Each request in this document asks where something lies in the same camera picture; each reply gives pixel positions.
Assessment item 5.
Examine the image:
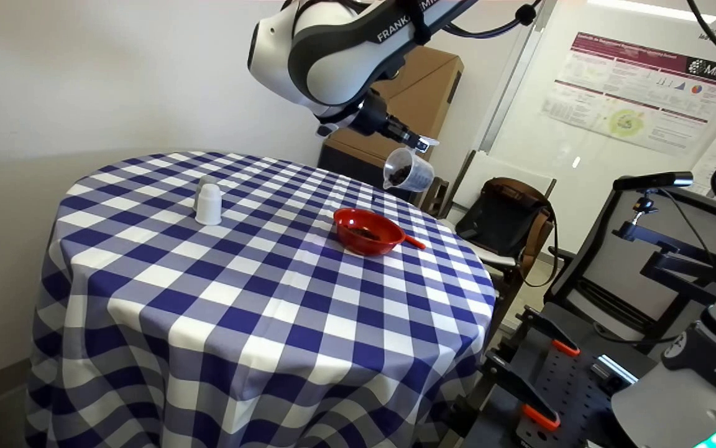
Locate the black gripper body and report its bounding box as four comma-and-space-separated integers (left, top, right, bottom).
345, 86, 427, 154

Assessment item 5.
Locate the colourless plastic measuring jar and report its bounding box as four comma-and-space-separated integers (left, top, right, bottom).
381, 144, 438, 197

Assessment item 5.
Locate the orange bowl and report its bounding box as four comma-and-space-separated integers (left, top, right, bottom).
330, 207, 407, 259

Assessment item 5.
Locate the large brown cardboard sheet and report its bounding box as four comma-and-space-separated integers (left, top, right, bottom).
372, 44, 468, 144

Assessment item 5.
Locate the white shaker bottle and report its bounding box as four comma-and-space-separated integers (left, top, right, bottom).
193, 181, 226, 229

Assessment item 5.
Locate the research poster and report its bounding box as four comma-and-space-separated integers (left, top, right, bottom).
539, 31, 716, 162

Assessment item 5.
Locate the black clamp orange tip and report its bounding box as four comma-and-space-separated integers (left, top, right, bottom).
515, 306, 584, 361
479, 351, 564, 434

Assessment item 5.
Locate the black mesh office chair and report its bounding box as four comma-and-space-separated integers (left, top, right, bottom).
543, 168, 716, 355

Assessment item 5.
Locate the blue white checkered tablecloth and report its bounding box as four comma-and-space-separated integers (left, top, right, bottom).
22, 147, 502, 448

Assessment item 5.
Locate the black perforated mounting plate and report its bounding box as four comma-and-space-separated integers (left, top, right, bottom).
454, 312, 652, 448

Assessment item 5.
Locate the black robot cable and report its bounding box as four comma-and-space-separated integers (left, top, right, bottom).
441, 0, 543, 40

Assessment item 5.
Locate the black stereo camera bar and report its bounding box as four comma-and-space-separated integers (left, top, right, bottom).
611, 168, 698, 197

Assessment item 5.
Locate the blue camera mount arm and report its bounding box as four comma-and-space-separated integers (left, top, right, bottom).
611, 191, 716, 293

